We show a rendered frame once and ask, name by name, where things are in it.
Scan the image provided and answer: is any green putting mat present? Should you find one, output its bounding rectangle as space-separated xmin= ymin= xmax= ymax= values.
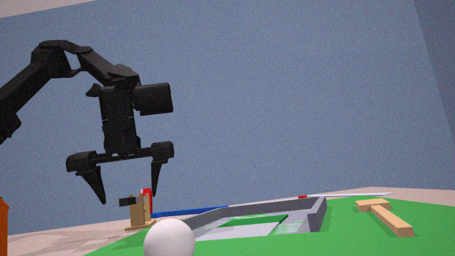
xmin=83 ymin=195 xmax=455 ymax=256

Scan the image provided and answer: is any white golf ball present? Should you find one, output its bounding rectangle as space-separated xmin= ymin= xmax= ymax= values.
xmin=143 ymin=218 xmax=196 ymax=256

